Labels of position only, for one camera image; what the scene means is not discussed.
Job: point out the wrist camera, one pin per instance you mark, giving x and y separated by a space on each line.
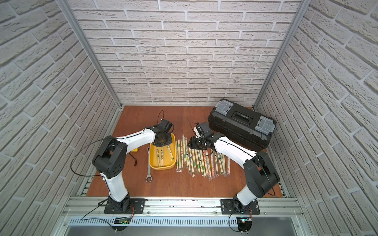
164 126
203 130

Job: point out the yellow plastic storage box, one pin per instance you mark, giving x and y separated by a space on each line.
166 162

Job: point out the green panda wrapped chopsticks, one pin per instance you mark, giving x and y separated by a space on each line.
171 154

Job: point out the black plastic toolbox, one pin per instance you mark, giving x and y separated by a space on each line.
244 126

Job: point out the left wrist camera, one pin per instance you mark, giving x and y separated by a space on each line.
164 126

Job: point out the green label wrapped chopsticks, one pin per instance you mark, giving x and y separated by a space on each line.
179 168

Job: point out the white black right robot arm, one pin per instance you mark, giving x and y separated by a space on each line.
260 173

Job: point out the red striped chopsticks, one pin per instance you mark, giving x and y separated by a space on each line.
212 166

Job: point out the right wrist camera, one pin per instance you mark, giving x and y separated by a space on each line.
203 130

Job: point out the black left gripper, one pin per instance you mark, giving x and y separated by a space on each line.
162 138

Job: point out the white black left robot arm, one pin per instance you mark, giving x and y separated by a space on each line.
109 159

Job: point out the white sleeve chopsticks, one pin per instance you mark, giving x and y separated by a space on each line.
197 161

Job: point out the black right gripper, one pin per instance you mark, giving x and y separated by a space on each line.
193 143

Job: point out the panda print wrapped chopsticks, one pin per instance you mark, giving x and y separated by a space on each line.
158 156

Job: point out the aluminium mounting rail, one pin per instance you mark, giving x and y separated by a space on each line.
176 212

